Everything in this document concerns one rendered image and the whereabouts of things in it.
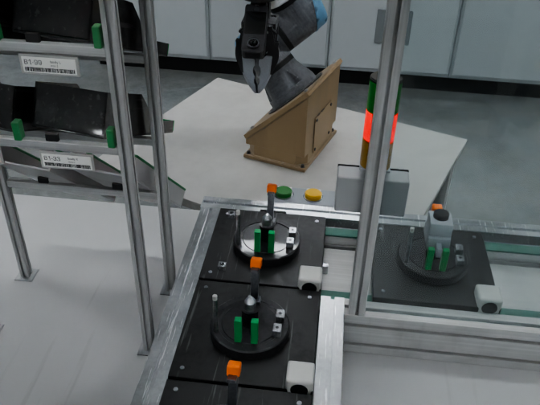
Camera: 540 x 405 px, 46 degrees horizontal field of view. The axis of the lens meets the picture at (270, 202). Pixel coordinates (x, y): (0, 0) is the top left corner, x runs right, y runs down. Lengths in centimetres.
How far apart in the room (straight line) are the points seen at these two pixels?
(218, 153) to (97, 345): 77
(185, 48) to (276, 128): 279
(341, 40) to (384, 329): 324
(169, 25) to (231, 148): 265
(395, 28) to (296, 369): 55
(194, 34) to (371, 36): 117
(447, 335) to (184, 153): 96
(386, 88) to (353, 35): 335
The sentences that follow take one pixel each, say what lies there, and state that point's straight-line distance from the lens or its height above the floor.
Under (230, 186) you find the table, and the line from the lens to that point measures 173.
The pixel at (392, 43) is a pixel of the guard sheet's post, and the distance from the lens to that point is 95.
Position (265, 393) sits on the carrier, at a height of 97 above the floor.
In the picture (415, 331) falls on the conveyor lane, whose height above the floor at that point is 93.
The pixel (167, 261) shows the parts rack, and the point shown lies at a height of 94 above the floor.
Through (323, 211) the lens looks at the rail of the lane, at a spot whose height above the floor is 96.
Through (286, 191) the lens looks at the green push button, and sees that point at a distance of 151.
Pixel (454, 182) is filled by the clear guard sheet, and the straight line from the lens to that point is 107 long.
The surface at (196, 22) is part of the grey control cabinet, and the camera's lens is 443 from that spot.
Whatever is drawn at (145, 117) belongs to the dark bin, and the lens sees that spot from 119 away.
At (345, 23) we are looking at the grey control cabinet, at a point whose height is 42.
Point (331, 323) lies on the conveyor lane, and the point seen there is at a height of 95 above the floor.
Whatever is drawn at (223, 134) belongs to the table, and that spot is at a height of 86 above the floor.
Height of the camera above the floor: 181
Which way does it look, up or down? 35 degrees down
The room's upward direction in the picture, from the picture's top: 2 degrees clockwise
